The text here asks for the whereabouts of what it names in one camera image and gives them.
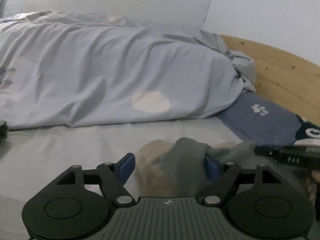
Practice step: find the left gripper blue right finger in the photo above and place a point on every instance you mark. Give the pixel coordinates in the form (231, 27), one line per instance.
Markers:
(223, 182)

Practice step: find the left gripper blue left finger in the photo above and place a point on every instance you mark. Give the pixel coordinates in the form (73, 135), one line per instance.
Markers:
(113, 177)

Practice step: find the dark grey t-shirt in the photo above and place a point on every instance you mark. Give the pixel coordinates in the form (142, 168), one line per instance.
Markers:
(183, 165)

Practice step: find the beige garment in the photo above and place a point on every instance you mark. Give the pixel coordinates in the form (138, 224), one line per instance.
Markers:
(150, 177)

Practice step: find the dark blue pillow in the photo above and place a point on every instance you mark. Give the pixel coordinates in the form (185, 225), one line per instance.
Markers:
(251, 117)

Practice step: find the wooden headboard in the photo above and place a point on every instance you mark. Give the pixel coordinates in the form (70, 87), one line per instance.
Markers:
(283, 78)

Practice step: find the light blue duvet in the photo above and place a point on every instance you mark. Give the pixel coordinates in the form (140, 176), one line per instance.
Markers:
(98, 69)

